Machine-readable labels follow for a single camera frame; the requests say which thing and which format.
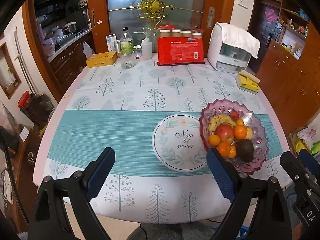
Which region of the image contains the dark avocado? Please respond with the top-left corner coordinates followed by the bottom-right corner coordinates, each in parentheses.
top-left (235, 139), bottom-right (254, 163)

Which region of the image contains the yellow spotted pear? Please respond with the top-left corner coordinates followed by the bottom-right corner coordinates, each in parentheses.
top-left (245, 126), bottom-right (253, 140)

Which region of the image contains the small tangerine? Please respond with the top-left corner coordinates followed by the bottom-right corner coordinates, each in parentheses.
top-left (236, 118), bottom-right (244, 125)
top-left (228, 145), bottom-right (236, 159)

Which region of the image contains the large orange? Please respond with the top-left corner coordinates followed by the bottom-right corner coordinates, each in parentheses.
top-left (234, 125), bottom-right (247, 140)

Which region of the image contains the small red plum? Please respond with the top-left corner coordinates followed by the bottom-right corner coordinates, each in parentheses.
top-left (230, 111), bottom-right (239, 121)

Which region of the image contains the red yellow apple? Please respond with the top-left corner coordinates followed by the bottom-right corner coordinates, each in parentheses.
top-left (214, 124), bottom-right (234, 145)

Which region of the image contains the spotted yellow banana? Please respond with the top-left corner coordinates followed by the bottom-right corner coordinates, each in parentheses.
top-left (208, 114), bottom-right (236, 135)

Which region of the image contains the cardboard box with bags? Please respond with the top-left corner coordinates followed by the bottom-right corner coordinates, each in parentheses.
top-left (288, 124), bottom-right (319, 155)

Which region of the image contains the brown wooden cabinet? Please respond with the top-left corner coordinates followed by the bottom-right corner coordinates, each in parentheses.
top-left (257, 0), bottom-right (319, 135)

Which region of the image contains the pink plastic fruit bowl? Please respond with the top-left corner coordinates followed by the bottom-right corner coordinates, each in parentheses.
top-left (199, 99), bottom-right (269, 175)

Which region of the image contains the yellow tissue pack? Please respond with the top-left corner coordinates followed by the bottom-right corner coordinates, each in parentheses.
top-left (236, 70), bottom-right (260, 94)

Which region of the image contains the white countertop appliance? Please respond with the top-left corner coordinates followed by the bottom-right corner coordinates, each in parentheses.
top-left (207, 24), bottom-right (252, 73)

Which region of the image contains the white cloth cover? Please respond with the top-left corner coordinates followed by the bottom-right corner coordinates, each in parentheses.
top-left (217, 22), bottom-right (260, 59)

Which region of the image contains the tree pattern tablecloth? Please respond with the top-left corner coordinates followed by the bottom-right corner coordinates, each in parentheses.
top-left (34, 59), bottom-right (291, 223)

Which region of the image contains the yellow flat box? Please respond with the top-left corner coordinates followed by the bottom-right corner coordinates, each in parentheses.
top-left (86, 51), bottom-right (117, 68)

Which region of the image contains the red snack package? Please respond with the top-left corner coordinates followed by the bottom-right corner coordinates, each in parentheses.
top-left (157, 37), bottom-right (204, 66)

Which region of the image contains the clear glass cup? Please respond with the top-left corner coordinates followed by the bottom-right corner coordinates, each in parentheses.
top-left (119, 51), bottom-right (136, 69)

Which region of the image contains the jar pack behind package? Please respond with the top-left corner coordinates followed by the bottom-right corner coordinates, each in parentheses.
top-left (156, 24), bottom-right (203, 38)

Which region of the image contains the green label bottle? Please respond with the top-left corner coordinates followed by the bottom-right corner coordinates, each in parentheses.
top-left (120, 27), bottom-right (133, 55)

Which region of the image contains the white squeeze bottle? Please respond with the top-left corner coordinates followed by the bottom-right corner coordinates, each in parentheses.
top-left (133, 31), bottom-right (152, 60)

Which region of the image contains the gold door ornament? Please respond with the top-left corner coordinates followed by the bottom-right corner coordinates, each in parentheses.
top-left (107, 0), bottom-right (204, 31)

